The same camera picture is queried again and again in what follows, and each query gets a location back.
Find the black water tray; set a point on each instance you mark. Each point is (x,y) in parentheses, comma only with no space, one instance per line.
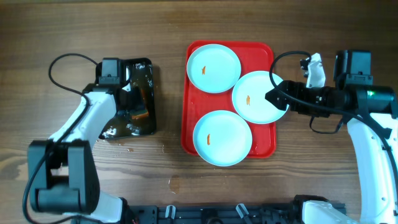
(141,71)

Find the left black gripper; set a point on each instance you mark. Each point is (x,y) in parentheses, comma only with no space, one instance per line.
(137,102)

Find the white plate top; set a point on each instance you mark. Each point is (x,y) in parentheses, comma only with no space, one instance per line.
(213,68)

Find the white plate bottom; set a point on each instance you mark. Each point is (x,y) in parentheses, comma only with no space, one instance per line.
(222,138)

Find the white plate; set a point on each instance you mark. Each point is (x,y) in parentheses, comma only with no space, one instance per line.
(248,98)
(213,68)
(222,138)

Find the orange sponge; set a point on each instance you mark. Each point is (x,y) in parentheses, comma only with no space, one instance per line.
(140,110)

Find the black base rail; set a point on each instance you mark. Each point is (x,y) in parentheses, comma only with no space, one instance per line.
(267,213)

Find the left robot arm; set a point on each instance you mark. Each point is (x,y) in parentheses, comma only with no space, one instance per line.
(62,174)

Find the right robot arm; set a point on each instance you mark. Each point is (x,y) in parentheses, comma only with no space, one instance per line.
(370,113)

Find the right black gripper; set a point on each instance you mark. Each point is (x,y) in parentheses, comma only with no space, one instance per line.
(298,88)

